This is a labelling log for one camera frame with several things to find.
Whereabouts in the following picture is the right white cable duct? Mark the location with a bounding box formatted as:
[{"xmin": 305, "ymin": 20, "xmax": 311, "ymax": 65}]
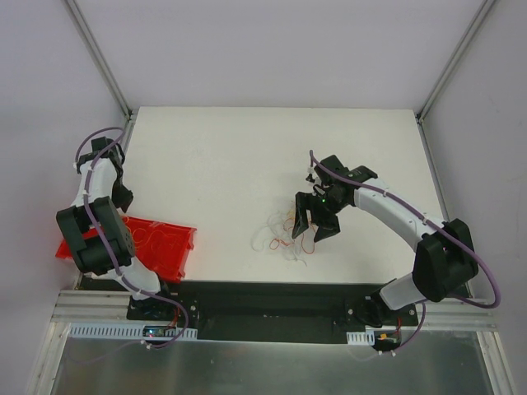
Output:
[{"xmin": 346, "ymin": 330, "xmax": 375, "ymax": 346}]

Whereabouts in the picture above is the left aluminium frame post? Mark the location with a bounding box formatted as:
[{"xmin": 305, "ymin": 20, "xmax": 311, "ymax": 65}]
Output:
[{"xmin": 62, "ymin": 0, "xmax": 138, "ymax": 120}]

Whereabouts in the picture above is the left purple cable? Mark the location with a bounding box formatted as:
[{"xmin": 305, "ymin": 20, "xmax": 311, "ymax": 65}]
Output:
[{"xmin": 73, "ymin": 126, "xmax": 190, "ymax": 351}]

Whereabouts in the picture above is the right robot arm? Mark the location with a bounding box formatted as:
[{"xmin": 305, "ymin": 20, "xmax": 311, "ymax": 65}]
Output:
[{"xmin": 291, "ymin": 156, "xmax": 478, "ymax": 328}]

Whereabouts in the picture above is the wire bundle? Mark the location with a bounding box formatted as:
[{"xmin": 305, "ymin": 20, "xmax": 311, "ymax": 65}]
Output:
[{"xmin": 250, "ymin": 198, "xmax": 321, "ymax": 267}]

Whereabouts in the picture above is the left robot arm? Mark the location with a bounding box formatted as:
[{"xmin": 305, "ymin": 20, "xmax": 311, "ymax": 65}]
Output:
[{"xmin": 56, "ymin": 137, "xmax": 177, "ymax": 321}]

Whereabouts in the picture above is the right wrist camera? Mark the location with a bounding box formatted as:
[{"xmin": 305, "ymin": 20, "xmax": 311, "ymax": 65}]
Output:
[{"xmin": 305, "ymin": 167, "xmax": 319, "ymax": 184}]

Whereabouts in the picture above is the red plastic bin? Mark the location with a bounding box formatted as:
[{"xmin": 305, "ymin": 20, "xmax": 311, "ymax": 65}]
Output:
[{"xmin": 56, "ymin": 207, "xmax": 195, "ymax": 292}]

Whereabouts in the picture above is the aluminium frame post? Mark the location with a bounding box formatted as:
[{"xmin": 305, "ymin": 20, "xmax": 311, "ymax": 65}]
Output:
[
  {"xmin": 414, "ymin": 0, "xmax": 499, "ymax": 123},
  {"xmin": 62, "ymin": 0, "xmax": 138, "ymax": 120}
]

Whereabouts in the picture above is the white cable duct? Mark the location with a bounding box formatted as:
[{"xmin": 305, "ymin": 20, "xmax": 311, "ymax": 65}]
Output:
[
  {"xmin": 69, "ymin": 323, "xmax": 198, "ymax": 342},
  {"xmin": 346, "ymin": 330, "xmax": 375, "ymax": 346}
]

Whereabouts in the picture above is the left white cable duct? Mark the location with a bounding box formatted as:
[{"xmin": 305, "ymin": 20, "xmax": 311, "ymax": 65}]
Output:
[{"xmin": 69, "ymin": 323, "xmax": 198, "ymax": 342}]

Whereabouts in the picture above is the right aluminium frame post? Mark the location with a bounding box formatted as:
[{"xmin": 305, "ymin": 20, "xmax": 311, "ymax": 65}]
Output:
[{"xmin": 414, "ymin": 0, "xmax": 499, "ymax": 123}]

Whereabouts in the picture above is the yellow wire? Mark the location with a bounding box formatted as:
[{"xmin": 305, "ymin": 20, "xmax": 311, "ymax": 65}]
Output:
[{"xmin": 123, "ymin": 220, "xmax": 182, "ymax": 256}]

